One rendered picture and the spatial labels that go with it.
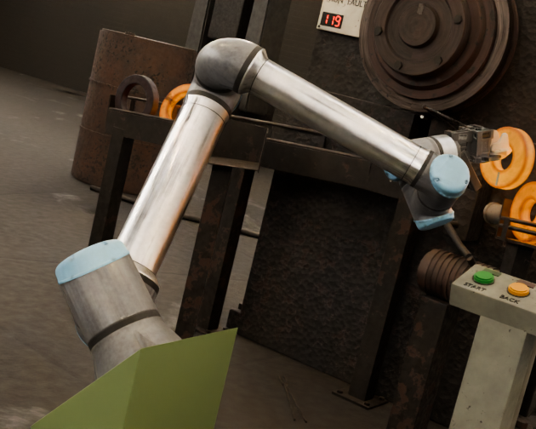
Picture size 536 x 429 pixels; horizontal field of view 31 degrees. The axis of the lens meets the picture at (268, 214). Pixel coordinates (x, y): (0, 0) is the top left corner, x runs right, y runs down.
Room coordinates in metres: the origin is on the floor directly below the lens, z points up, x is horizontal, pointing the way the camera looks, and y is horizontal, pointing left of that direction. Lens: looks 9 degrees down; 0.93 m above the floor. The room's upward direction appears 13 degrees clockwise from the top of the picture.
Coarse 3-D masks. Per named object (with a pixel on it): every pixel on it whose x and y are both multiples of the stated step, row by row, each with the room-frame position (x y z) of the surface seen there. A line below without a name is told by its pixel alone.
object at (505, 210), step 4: (504, 200) 2.50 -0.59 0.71; (508, 200) 2.51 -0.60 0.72; (512, 200) 2.51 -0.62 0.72; (504, 204) 2.50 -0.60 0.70; (508, 204) 2.51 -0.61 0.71; (504, 208) 2.50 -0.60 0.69; (508, 208) 2.51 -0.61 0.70; (500, 212) 2.50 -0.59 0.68; (504, 212) 2.50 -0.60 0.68; (508, 212) 2.51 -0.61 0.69; (500, 216) 2.50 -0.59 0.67; (508, 216) 2.51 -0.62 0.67; (500, 220) 2.50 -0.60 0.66; (500, 228) 2.50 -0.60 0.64; (496, 232) 2.50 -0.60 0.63; (500, 232) 2.50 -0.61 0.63; (508, 232) 2.51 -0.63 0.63; (512, 232) 2.51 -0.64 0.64; (496, 236) 2.49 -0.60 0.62; (508, 236) 2.51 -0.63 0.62; (512, 236) 2.51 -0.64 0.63
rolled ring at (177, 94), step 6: (186, 84) 3.38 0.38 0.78; (174, 90) 3.39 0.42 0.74; (180, 90) 3.38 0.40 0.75; (186, 90) 3.37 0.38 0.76; (168, 96) 3.39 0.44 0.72; (174, 96) 3.38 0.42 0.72; (180, 96) 3.39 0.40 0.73; (168, 102) 3.38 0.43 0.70; (174, 102) 3.40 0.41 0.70; (162, 108) 3.38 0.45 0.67; (168, 108) 3.38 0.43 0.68; (162, 114) 3.37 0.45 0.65; (168, 114) 3.37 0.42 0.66
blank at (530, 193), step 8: (528, 184) 2.46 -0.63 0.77; (520, 192) 2.49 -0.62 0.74; (528, 192) 2.45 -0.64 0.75; (520, 200) 2.48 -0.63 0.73; (528, 200) 2.46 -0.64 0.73; (512, 208) 2.50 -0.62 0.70; (520, 208) 2.47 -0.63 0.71; (528, 208) 2.47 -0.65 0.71; (512, 216) 2.49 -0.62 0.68; (520, 216) 2.46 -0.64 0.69; (528, 216) 2.47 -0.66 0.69; (512, 224) 2.48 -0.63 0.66; (520, 224) 2.45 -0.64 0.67; (520, 232) 2.44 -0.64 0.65; (520, 240) 2.44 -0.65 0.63; (528, 240) 2.40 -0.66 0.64
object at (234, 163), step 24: (216, 144) 2.98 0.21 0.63; (240, 144) 2.98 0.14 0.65; (264, 144) 2.78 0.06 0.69; (216, 168) 2.85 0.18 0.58; (240, 168) 2.78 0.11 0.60; (216, 192) 2.85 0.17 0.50; (216, 216) 2.85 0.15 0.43; (192, 264) 2.85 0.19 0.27; (192, 288) 2.85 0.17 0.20; (192, 312) 2.85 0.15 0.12; (192, 336) 2.85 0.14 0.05
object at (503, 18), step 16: (368, 0) 2.94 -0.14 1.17; (496, 0) 2.72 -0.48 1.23; (368, 16) 2.93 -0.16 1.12; (512, 16) 2.75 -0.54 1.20; (512, 32) 2.74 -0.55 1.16; (496, 48) 2.70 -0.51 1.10; (368, 64) 2.91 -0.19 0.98; (496, 64) 2.70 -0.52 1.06; (480, 80) 2.71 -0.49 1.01; (384, 96) 2.87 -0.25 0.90; (400, 96) 2.84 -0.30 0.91; (448, 96) 2.76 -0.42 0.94; (464, 96) 2.73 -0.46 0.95
